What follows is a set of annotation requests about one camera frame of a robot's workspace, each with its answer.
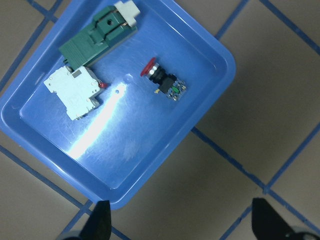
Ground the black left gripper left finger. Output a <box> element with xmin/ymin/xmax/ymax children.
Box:
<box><xmin>79</xmin><ymin>200</ymin><xmax>111</xmax><ymax>240</ymax></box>

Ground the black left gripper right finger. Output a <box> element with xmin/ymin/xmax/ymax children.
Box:
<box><xmin>251</xmin><ymin>197</ymin><xmax>296</xmax><ymax>240</ymax></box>

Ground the red emergency stop button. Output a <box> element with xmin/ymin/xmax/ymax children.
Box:
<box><xmin>140</xmin><ymin>57</ymin><xmax>187</xmax><ymax>102</ymax></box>

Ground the white circuit breaker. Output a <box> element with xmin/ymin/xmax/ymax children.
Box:
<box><xmin>44</xmin><ymin>66</ymin><xmax>108</xmax><ymax>121</ymax></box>

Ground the blue plastic tray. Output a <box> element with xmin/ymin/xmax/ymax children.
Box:
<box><xmin>0</xmin><ymin>0</ymin><xmax>236</xmax><ymax>210</ymax></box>

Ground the green electrical module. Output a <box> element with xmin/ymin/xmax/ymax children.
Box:
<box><xmin>59</xmin><ymin>0</ymin><xmax>141</xmax><ymax>70</ymax></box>

